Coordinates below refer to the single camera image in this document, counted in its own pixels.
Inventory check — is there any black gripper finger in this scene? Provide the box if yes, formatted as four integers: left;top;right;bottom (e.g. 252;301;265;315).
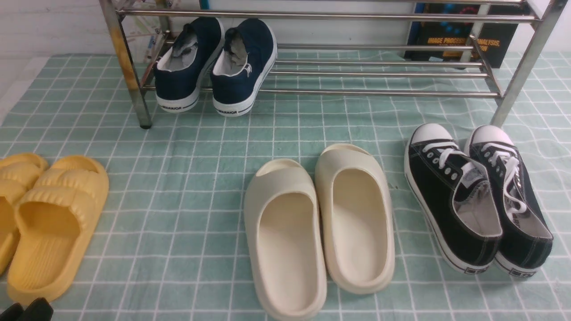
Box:
19;297;54;321

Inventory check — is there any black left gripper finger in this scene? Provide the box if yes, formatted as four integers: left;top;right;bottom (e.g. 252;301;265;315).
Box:
0;303;24;321

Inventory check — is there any black canvas sneaker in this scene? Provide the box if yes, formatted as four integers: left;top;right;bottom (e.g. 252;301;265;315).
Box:
404;123;502;275
464;125;554;278

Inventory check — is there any metal shoe rack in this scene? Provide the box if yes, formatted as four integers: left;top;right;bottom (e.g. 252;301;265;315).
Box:
100;0;567;129

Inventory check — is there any right yellow slide slipper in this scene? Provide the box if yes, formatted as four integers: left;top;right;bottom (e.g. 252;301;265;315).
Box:
7;155;109;305

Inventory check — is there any yellow slide slipper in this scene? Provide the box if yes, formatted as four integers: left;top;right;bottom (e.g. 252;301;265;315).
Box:
0;153;49;274
7;155;109;305

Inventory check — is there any left yellow slide slipper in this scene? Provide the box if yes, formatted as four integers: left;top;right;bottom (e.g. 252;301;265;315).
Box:
0;153;49;274

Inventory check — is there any green checkered cloth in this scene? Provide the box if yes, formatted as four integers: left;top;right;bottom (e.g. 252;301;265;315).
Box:
1;53;570;321

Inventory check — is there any left cream slide slipper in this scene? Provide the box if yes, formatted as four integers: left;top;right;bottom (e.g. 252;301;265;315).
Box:
243;158;327;321

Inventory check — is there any cream slide slipper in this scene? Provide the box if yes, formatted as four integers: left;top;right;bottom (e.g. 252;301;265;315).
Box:
243;158;327;321
314;144;395;295

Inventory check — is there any left navy canvas shoe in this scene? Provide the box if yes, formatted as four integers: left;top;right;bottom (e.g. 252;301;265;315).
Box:
153;17;224;113

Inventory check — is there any navy canvas shoe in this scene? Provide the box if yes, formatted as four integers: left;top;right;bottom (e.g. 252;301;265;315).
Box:
153;17;224;113
210;18;278;117

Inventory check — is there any right navy canvas shoe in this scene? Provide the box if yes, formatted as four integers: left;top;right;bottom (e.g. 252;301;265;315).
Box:
210;18;278;117

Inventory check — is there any right cream slide slipper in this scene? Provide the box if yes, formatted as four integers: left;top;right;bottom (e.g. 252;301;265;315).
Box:
314;144;395;295

